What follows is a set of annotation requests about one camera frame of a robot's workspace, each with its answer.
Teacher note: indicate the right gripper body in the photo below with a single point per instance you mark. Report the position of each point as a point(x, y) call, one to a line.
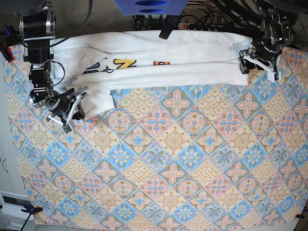
point(62, 106)

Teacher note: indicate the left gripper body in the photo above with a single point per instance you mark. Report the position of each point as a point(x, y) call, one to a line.
point(265, 52)

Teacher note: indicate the white printed T-shirt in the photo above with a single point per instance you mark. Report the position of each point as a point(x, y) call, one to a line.
point(101, 63)

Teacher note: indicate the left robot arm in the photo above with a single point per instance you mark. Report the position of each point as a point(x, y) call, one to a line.
point(277, 26)

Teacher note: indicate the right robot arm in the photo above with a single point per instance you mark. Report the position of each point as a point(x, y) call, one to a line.
point(37, 33)

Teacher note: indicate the black remote-like device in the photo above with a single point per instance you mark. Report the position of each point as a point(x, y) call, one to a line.
point(170, 23)

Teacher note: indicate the red blue clamp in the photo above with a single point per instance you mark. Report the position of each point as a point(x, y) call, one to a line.
point(10, 40)

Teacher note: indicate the colourful patterned tablecloth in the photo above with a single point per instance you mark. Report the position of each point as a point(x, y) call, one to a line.
point(191, 158)

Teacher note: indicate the blue plastic box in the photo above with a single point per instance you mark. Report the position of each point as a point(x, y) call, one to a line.
point(144, 7)

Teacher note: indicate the orange black clamp left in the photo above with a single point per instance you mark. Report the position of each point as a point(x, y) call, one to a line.
point(31, 210)

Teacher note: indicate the orange black clamp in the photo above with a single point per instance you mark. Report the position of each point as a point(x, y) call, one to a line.
point(31, 210)
point(299, 216)

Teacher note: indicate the orange black clamp right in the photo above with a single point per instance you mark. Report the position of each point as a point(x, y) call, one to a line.
point(299, 216)

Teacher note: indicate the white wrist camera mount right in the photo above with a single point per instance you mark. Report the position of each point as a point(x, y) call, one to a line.
point(66, 125)

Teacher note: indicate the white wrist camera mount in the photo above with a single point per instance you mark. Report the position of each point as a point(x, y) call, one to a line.
point(272, 75)
point(66, 125)

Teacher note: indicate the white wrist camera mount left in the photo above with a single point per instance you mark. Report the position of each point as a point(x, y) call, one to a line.
point(272, 75)

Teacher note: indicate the black power strip red switch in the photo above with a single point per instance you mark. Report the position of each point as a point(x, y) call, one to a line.
point(200, 26)

